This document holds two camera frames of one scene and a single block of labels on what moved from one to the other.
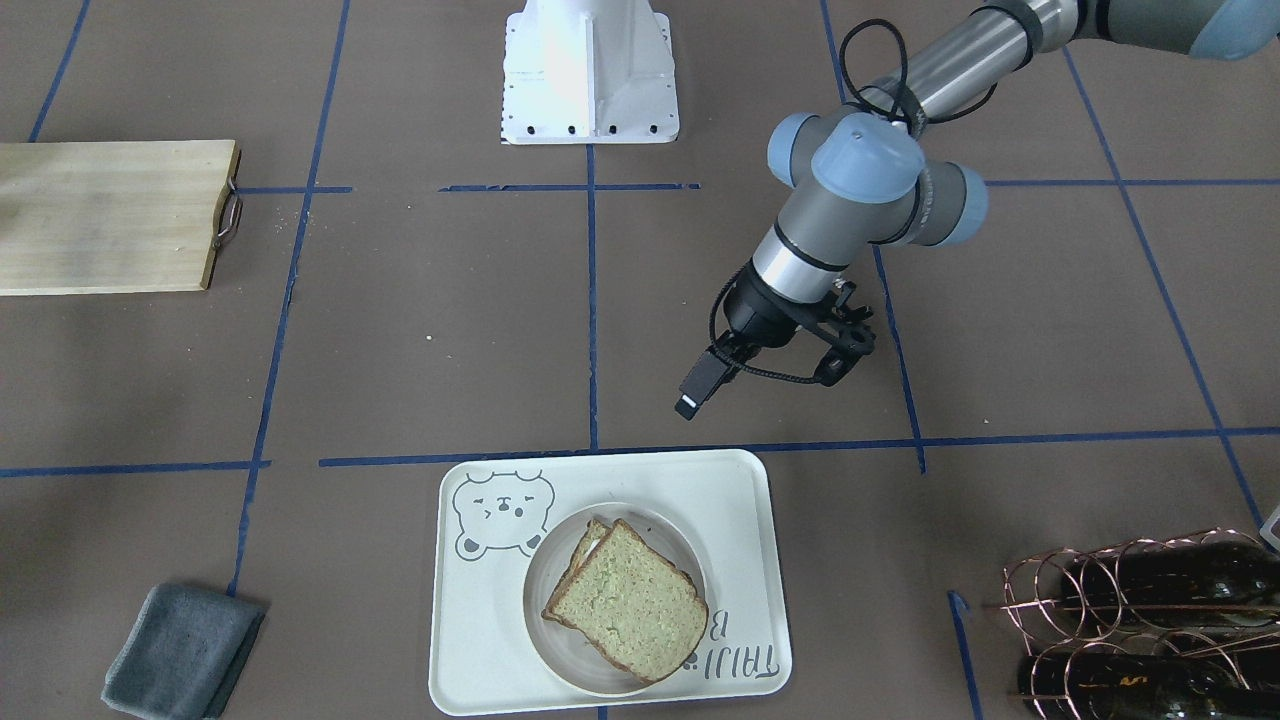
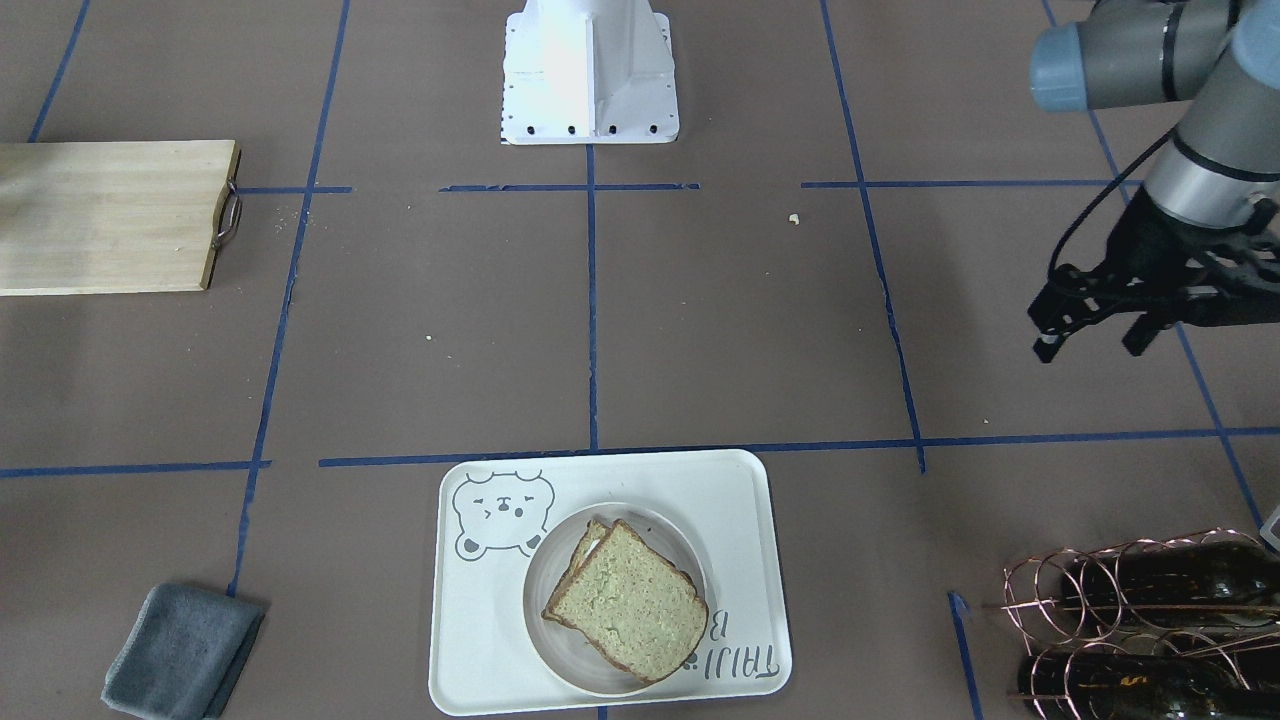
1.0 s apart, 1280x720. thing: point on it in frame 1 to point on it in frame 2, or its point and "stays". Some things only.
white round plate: x=560 y=648 stays
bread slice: x=633 y=602 stays
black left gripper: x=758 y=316 to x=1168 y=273
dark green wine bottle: x=1209 y=584 stays
